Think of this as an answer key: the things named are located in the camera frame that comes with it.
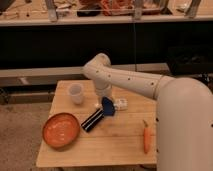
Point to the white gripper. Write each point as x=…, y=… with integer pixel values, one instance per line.
x=104, y=90

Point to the orange carrot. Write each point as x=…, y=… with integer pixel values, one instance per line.
x=146, y=137

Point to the orange ceramic bowl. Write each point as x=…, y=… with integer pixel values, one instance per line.
x=60, y=130

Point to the wooden table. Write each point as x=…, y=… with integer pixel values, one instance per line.
x=116, y=140

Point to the cluttered background shelf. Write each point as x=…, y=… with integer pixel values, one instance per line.
x=79, y=12

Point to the black striped rectangular block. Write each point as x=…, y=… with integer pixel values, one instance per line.
x=92, y=120

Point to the white plastic cup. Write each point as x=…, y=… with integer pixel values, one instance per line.
x=75, y=91

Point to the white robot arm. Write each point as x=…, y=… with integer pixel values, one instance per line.
x=184, y=112

